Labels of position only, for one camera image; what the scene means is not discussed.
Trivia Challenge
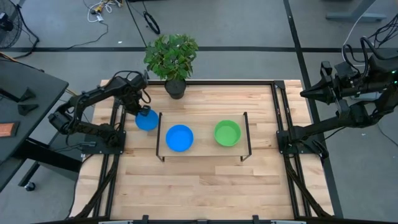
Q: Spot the black floor fan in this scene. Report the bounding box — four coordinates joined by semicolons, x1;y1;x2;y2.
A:
0;0;24;50

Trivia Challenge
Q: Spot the white power strip with cables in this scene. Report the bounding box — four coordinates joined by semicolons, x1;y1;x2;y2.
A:
86;0;123;24

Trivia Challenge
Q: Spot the black aluminium rig frame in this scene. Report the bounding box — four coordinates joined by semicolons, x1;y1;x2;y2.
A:
70;79;335;224

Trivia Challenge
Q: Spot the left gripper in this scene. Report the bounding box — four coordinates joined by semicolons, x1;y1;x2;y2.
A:
121;88;152;117

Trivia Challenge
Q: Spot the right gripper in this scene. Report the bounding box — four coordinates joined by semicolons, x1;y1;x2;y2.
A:
300;62;358;105

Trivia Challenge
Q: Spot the black standing desk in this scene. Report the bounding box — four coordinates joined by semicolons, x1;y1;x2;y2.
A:
0;60;83;192

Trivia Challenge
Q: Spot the orange rectangular pad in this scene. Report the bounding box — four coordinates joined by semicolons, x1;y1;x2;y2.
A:
0;121;21;138

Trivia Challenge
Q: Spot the black coiled cable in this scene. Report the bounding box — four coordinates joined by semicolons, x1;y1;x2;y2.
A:
142;10;162;35

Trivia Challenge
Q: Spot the black wedge block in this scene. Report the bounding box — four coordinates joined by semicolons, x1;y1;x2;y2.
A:
17;103;40;117
20;87;37;102

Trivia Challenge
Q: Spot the green plastic mini bowl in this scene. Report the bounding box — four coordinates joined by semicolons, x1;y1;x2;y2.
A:
213;119;243;147

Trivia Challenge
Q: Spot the grey desk base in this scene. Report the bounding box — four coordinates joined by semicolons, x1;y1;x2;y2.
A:
325;0;389;23

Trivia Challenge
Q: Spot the black floor cable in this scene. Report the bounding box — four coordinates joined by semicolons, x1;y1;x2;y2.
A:
67;21;109;50

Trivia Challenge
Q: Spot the blue plastic mini bowl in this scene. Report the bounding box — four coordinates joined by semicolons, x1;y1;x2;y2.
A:
165;124;195;153
135;108;160;132

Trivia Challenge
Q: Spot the artificial plant in black pot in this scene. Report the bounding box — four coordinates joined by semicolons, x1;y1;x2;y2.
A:
143;33;200;100

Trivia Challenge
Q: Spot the black cable bundle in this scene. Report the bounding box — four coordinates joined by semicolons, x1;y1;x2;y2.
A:
371;14;398;47

